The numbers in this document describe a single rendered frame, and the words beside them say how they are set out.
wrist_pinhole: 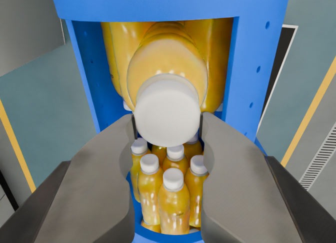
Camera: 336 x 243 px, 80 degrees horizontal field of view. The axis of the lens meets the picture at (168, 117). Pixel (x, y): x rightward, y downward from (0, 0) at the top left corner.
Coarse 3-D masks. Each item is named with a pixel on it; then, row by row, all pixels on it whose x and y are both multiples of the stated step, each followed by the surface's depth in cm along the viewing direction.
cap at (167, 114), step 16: (160, 80) 12; (144, 96) 11; (160, 96) 11; (176, 96) 11; (192, 96) 11; (144, 112) 11; (160, 112) 11; (176, 112) 11; (192, 112) 11; (144, 128) 12; (160, 128) 12; (176, 128) 12; (192, 128) 12; (160, 144) 12; (176, 144) 12
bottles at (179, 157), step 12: (108, 24) 31; (108, 36) 32; (108, 48) 34; (108, 60) 35; (132, 144) 47; (144, 144) 47; (180, 144) 46; (192, 144) 50; (132, 156) 48; (168, 156) 46; (180, 156) 45; (192, 156) 50; (132, 168) 48; (180, 168) 45; (132, 180) 51; (156, 228) 63
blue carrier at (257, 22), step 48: (96, 0) 16; (144, 0) 15; (192, 0) 15; (240, 0) 16; (96, 48) 35; (240, 48) 18; (96, 96) 36; (240, 96) 21; (144, 240) 35; (192, 240) 34
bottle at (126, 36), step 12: (120, 24) 26; (132, 24) 26; (144, 24) 26; (120, 36) 27; (132, 36) 26; (120, 48) 28; (132, 48) 27; (120, 60) 29; (120, 72) 30; (120, 84) 32; (132, 108) 33
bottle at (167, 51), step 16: (160, 32) 18; (176, 32) 18; (144, 48) 15; (160, 48) 14; (176, 48) 14; (192, 48) 15; (128, 64) 16; (144, 64) 13; (160, 64) 13; (176, 64) 13; (192, 64) 14; (128, 80) 15; (144, 80) 13; (176, 80) 12; (192, 80) 13
